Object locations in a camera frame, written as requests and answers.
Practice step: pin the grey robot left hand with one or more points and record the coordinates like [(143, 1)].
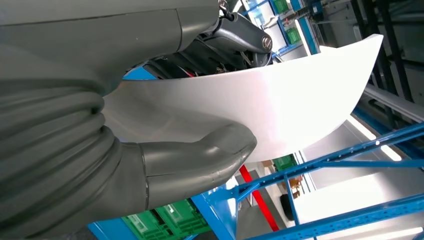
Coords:
[(82, 39)]

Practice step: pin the blue metal shelf rack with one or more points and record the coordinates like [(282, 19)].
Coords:
[(364, 164)]

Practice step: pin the green plastic crate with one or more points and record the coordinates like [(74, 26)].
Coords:
[(281, 6), (185, 218), (142, 228), (285, 163), (293, 35)]

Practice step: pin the distant blue rack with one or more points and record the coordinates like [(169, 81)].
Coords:
[(306, 33)]

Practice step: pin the red barrier belt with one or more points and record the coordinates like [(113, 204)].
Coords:
[(258, 197)]

